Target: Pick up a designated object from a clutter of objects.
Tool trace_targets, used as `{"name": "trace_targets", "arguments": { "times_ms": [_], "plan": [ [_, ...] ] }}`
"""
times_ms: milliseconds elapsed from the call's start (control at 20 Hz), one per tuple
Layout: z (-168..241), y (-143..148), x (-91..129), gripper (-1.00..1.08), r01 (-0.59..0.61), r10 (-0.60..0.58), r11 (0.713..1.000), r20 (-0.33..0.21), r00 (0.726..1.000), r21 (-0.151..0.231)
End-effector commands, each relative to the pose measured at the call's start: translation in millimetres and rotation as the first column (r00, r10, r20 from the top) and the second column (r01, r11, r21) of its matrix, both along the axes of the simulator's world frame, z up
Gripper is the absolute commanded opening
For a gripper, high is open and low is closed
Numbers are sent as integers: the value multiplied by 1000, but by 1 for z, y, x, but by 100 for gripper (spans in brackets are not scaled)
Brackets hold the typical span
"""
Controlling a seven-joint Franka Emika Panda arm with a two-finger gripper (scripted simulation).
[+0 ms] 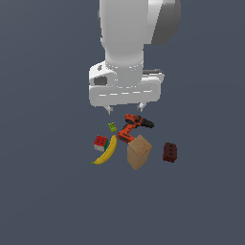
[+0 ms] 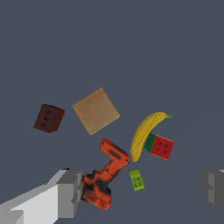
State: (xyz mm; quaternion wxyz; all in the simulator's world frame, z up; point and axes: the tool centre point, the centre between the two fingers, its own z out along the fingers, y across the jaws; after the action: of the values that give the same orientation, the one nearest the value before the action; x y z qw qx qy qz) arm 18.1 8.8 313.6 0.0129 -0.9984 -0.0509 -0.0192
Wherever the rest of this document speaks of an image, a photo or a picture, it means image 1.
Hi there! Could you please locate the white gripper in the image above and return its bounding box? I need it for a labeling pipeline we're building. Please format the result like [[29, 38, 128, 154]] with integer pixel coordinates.
[[88, 60, 166, 116]]

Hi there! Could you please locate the orange black power drill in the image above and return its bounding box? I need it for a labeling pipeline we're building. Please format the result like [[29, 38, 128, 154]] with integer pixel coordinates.
[[117, 113, 155, 145]]

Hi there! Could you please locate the small green block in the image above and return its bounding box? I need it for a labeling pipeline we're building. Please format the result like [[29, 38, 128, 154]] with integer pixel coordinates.
[[107, 122, 118, 133]]

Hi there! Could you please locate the red white Rubik's cube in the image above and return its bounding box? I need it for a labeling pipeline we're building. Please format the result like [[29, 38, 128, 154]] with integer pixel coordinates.
[[93, 134, 109, 152]]

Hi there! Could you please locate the tan wooden block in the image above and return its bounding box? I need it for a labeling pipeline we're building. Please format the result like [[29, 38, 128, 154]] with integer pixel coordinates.
[[126, 134, 153, 171]]

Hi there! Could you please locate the yellow banana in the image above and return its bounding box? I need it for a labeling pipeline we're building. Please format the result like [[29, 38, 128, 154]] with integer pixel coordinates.
[[89, 134, 118, 166]]

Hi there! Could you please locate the dark red brick block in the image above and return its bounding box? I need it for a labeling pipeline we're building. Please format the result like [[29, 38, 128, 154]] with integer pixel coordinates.
[[162, 142, 178, 164]]

